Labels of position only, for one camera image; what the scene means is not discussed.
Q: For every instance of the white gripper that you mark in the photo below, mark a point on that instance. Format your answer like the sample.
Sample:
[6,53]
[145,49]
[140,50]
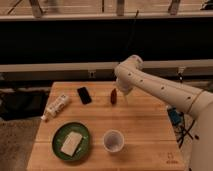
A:
[123,87]

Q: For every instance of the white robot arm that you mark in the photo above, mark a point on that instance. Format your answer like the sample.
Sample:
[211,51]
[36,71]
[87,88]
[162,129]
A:
[190,100]

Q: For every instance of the black smartphone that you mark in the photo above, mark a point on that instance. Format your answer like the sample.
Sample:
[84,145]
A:
[84,95]

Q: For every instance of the blue power adapter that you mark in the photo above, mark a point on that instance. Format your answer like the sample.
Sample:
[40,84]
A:
[174,116]

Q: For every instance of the white toothpaste tube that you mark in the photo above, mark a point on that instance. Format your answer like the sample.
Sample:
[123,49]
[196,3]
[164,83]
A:
[55,107]

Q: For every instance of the white sponge block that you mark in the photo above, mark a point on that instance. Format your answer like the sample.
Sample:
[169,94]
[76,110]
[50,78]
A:
[71,143]

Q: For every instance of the green plate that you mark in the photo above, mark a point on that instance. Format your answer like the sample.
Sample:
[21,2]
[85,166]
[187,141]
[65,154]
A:
[61,135]

